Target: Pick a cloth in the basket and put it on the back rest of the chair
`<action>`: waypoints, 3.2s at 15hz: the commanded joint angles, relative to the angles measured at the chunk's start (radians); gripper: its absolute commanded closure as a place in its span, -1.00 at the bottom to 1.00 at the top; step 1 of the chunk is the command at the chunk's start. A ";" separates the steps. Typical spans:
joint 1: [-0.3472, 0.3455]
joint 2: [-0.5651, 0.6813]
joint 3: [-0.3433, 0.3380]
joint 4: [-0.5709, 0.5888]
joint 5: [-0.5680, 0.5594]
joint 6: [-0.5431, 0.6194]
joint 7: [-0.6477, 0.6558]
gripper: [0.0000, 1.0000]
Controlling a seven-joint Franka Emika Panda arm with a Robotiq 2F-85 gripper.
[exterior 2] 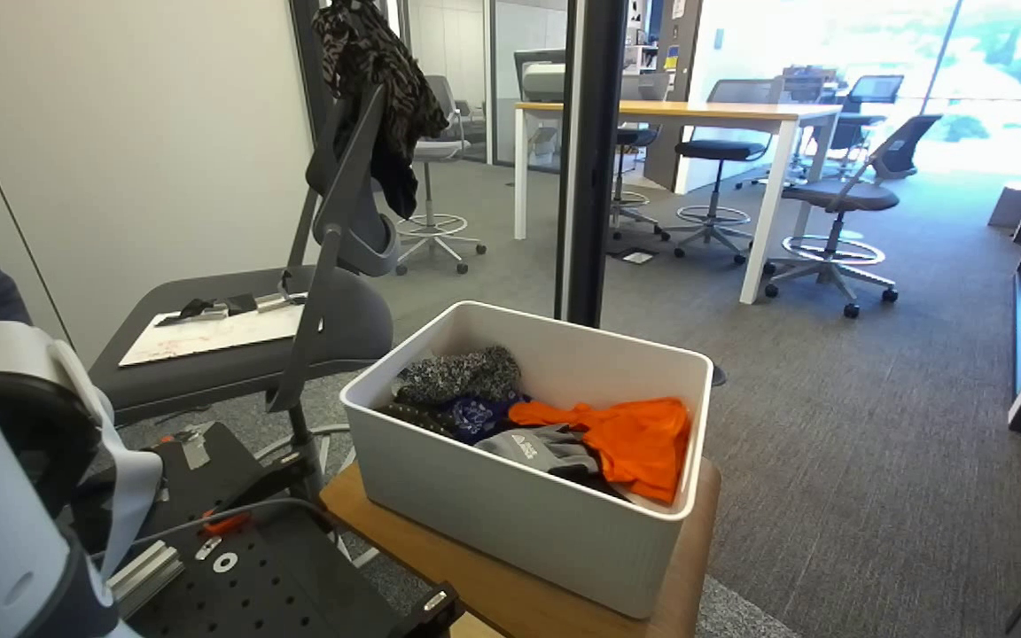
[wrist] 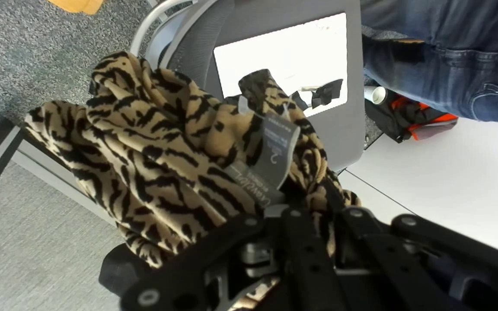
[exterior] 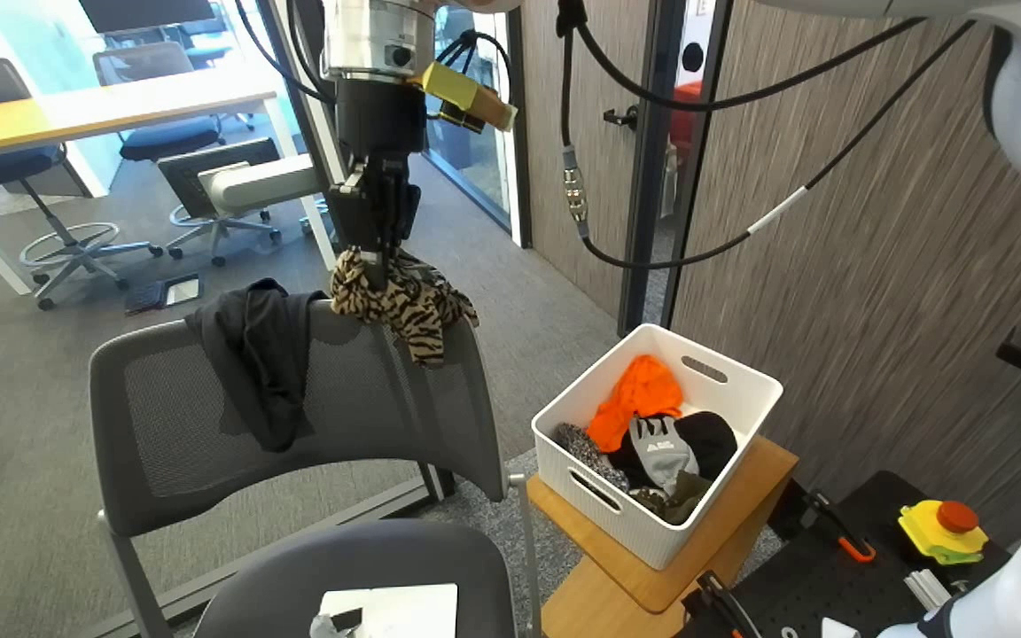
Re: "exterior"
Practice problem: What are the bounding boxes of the white plastic basket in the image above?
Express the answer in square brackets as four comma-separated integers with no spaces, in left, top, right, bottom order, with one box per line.
[530,319,791,574]

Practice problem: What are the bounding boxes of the orange cloth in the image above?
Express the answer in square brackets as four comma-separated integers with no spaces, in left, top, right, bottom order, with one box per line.
[586,351,689,460]

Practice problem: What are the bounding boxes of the cardboard box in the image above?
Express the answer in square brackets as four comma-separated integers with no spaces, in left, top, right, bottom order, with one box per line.
[523,431,801,638]

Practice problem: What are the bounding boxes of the thick black cable with connector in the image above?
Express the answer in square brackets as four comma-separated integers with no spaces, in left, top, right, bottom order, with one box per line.
[552,0,985,272]

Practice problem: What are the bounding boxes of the light grey cloth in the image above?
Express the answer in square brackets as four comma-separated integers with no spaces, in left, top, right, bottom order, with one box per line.
[624,411,707,495]

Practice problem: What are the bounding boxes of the black perforated breadboard table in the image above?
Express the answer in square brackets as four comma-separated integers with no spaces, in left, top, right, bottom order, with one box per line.
[686,469,1011,638]

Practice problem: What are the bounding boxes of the white paper sheet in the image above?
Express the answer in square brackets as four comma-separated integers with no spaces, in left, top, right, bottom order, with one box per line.
[315,576,466,638]

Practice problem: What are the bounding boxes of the black white speckled cloth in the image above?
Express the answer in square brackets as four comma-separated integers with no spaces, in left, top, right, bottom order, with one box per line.
[550,419,708,527]

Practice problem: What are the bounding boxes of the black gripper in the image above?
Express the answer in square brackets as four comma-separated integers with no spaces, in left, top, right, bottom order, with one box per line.
[329,76,432,257]

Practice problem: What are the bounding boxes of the thin black camera cable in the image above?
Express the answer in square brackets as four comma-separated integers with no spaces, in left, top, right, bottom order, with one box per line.
[566,8,934,118]

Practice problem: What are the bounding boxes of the grey mesh chair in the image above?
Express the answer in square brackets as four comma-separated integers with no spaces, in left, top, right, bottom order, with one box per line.
[84,289,530,638]

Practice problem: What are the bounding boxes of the blue seat office chair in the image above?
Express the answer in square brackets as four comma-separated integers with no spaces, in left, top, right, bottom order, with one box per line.
[0,53,166,317]

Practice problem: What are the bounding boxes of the wooden top office table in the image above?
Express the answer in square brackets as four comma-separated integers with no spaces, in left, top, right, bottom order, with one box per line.
[0,67,287,301]

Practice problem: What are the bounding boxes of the orange handled tool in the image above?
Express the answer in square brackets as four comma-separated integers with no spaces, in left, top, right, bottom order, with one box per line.
[807,484,882,567]

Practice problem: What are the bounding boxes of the tiger print cloth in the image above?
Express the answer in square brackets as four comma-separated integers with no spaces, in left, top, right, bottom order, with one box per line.
[324,242,482,369]

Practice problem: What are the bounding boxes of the yellow red emergency stop button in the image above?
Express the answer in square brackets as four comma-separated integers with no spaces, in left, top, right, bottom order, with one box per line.
[895,495,994,571]

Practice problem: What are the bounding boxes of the black cloth in basket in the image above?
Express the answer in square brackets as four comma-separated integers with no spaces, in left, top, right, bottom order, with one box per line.
[663,406,742,484]

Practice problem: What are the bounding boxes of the black cloth on backrest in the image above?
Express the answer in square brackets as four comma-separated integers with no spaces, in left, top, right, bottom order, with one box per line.
[186,275,325,458]

